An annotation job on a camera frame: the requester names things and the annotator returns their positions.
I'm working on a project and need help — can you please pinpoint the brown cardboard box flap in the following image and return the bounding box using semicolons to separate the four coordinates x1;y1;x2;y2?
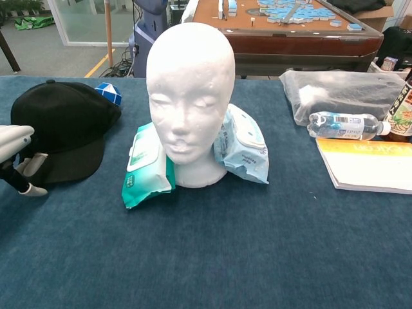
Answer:
353;5;397;32

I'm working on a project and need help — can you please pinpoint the white foam mannequin head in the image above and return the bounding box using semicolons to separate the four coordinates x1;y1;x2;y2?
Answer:
145;22;236;188

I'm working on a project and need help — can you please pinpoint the blue grey machine base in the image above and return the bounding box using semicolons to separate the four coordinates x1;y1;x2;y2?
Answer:
128;0;170;78

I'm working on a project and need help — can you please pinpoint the green bag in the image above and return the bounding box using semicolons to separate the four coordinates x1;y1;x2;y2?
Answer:
14;15;55;32

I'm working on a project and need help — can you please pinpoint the blue white snake cube ball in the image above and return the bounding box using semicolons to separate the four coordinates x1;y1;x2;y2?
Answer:
95;82;124;106

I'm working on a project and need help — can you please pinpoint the dark slanted table leg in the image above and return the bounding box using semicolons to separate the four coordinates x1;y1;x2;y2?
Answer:
0;28;22;73

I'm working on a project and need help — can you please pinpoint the dark sauce bottle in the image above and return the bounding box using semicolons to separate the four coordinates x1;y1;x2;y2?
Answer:
382;68;412;143

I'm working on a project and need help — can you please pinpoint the black baseball cap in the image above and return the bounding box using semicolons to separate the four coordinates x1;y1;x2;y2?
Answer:
10;79;122;184

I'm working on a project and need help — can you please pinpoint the wooden pole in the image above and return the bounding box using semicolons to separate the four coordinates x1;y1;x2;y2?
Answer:
104;0;115;68

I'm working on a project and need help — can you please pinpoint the small printed carton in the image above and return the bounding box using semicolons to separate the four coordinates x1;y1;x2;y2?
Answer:
382;56;398;72

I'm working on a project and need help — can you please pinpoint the brown mahjong table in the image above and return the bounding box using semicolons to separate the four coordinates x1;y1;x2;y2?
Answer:
182;0;385;80

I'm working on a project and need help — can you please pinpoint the black cloth on mahjong table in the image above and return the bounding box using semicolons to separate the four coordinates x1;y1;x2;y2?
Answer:
326;0;387;15

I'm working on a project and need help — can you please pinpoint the blue carpet table mat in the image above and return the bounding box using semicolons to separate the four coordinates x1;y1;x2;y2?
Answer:
0;75;412;309

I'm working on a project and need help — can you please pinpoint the tangled black cable bundle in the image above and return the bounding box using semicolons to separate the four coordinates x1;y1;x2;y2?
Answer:
98;48;136;78

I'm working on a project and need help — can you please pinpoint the light blue wet wipes pack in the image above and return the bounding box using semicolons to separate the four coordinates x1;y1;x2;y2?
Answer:
212;103;270;185

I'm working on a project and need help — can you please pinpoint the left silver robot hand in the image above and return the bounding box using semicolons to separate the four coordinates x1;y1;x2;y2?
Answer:
0;124;49;197

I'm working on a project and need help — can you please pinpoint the white orange notebook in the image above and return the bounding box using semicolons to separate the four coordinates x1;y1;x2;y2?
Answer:
315;137;412;195

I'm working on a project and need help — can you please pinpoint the green wet wipes pack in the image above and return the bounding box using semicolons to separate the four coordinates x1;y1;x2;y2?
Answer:
120;122;177;210

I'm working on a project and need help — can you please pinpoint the white framed glass partition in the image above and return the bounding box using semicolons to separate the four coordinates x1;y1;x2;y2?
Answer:
48;0;142;48

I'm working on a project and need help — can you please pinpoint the clear plastic water bottle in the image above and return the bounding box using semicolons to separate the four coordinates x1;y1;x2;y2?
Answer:
306;111;392;142

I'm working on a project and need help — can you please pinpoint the clear bag with black garment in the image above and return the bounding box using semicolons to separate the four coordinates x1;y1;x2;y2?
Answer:
278;69;407;127

